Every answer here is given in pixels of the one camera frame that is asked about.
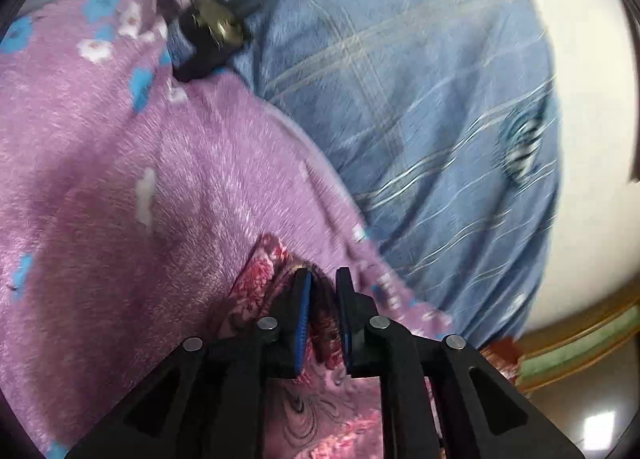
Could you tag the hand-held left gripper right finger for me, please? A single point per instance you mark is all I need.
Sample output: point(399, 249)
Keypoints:
point(345, 329)

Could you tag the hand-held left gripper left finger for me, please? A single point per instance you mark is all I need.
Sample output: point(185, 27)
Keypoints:
point(301, 319)

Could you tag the maroon floral garment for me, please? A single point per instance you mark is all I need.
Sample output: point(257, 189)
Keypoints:
point(325, 419)

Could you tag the purple floral blanket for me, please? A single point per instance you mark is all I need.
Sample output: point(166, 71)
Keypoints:
point(150, 189)

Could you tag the blue plaid quilt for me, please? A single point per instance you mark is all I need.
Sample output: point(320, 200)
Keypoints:
point(400, 114)

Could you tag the dark round object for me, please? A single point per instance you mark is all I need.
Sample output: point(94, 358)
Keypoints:
point(205, 39)

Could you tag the wooden door frame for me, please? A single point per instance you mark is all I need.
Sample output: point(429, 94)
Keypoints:
point(585, 339)

